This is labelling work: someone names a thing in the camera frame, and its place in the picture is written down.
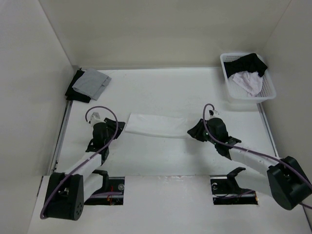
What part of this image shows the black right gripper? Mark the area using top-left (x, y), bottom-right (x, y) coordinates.
top-left (187, 118), bottom-right (218, 145)

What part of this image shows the white tank top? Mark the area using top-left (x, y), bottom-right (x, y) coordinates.
top-left (124, 113), bottom-right (195, 138)

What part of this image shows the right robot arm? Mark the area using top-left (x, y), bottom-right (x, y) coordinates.
top-left (187, 117), bottom-right (312, 210)

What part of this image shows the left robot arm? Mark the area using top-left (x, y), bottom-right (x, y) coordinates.
top-left (40, 118), bottom-right (126, 220)

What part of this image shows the folded grey tank top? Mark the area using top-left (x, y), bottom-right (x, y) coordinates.
top-left (73, 68), bottom-right (112, 100)

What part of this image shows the folded black tank top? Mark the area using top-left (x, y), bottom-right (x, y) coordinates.
top-left (65, 69), bottom-right (91, 103)

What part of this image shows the white plastic laundry basket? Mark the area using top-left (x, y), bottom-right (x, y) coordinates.
top-left (220, 53), bottom-right (276, 104)

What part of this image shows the pale pink garment in basket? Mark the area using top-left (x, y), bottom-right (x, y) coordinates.
top-left (230, 71), bottom-right (263, 97)

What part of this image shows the black garment in basket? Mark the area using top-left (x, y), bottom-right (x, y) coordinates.
top-left (224, 53), bottom-right (268, 78)

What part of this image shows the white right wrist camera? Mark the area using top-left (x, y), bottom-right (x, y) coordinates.
top-left (209, 110), bottom-right (219, 118)

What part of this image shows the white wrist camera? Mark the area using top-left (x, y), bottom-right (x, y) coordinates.
top-left (209, 110), bottom-right (219, 118)
top-left (89, 112), bottom-right (103, 126)

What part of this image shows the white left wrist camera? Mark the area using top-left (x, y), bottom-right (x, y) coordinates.
top-left (89, 112), bottom-right (103, 126)

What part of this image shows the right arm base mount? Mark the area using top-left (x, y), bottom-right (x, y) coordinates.
top-left (210, 176), bottom-right (258, 205)

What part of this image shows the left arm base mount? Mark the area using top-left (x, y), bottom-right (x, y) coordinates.
top-left (84, 177), bottom-right (125, 206)

